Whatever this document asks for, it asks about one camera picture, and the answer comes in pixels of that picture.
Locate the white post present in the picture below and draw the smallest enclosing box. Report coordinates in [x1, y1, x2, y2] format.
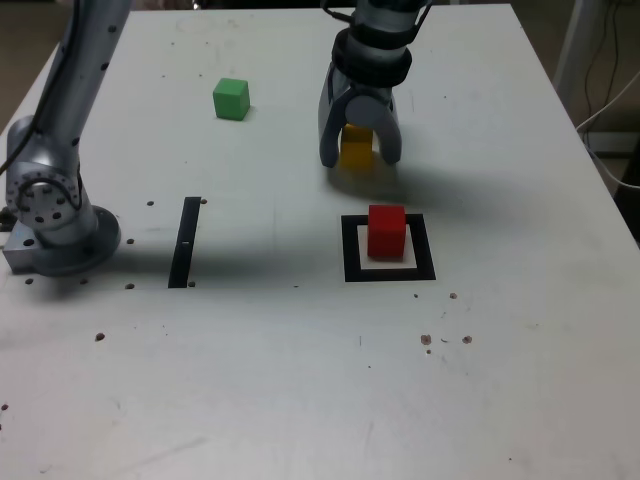
[552, 0, 602, 101]

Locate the black tape strip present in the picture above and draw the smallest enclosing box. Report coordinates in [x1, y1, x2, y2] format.
[167, 196, 203, 290]

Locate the grey narrow gripper jaw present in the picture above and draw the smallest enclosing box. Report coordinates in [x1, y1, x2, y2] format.
[318, 64, 357, 169]

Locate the red cube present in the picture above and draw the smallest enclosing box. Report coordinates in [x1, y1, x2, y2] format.
[367, 204, 407, 262]

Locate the thin black cable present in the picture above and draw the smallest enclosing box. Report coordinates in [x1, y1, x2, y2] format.
[582, 0, 625, 129]

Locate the green cube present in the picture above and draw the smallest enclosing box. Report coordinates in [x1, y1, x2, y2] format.
[212, 77, 251, 122]

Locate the white cable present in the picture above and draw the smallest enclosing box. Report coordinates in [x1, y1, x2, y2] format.
[577, 69, 640, 190]

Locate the yellow cube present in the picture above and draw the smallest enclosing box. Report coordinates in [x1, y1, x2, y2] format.
[338, 122, 375, 171]

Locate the black tape square outline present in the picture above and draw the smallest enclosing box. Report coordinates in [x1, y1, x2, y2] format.
[340, 213, 437, 283]

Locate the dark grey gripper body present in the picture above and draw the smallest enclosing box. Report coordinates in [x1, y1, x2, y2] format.
[344, 74, 399, 104]

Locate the grey round-hinged gripper jaw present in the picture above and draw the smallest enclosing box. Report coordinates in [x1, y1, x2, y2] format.
[345, 94, 403, 165]

